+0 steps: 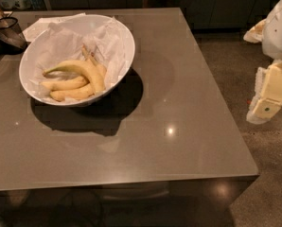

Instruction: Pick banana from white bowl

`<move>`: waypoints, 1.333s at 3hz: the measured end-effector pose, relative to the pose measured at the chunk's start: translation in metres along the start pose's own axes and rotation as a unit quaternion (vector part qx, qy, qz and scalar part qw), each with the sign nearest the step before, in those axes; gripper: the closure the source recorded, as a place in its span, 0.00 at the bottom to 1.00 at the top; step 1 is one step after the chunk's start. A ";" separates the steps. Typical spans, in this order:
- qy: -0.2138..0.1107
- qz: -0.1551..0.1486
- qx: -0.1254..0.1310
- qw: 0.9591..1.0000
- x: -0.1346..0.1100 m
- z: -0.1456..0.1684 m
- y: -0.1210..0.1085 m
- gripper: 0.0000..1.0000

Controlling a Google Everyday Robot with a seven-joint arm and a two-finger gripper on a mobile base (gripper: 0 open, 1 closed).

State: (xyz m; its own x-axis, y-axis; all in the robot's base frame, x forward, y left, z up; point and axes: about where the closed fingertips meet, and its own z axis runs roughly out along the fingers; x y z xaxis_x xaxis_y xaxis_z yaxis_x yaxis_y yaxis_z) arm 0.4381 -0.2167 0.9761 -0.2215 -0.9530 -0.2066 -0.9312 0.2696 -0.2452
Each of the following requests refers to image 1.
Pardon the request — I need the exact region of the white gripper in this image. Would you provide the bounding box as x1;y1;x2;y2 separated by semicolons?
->
243;0;282;124

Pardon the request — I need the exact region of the large yellow banana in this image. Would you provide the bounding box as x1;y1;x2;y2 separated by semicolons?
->
43;60;105;94

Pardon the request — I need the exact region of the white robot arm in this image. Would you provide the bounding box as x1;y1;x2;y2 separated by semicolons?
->
243;0;282;124

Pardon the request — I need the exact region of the lower yellow banana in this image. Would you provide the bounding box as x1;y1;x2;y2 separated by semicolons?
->
49;62;108;103

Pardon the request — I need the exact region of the middle yellow banana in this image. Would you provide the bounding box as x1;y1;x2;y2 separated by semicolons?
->
40;76;88;91

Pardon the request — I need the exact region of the white bowl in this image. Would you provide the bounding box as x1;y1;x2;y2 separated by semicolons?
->
18;13;136;108

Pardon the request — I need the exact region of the white crumpled paper liner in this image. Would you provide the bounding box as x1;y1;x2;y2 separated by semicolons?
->
29;16;131;103

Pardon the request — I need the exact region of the white paper sheet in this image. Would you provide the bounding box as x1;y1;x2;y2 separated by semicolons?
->
23;13;84;43

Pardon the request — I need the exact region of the black wire mesh basket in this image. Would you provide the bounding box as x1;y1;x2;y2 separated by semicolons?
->
0;17;27;55

